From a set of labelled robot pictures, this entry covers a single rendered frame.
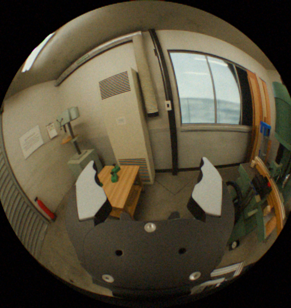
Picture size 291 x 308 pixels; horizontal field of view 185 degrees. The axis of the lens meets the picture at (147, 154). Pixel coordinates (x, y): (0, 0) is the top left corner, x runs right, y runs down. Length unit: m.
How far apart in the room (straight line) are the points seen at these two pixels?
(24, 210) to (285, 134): 3.02
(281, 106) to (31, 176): 2.90
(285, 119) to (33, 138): 2.88
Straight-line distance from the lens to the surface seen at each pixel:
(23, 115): 2.43
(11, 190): 2.34
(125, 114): 1.30
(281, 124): 0.62
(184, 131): 1.57
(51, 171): 2.44
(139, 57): 1.48
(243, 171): 0.78
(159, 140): 1.63
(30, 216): 2.48
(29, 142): 2.30
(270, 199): 0.69
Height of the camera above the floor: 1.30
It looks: 29 degrees down
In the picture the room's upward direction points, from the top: 11 degrees counter-clockwise
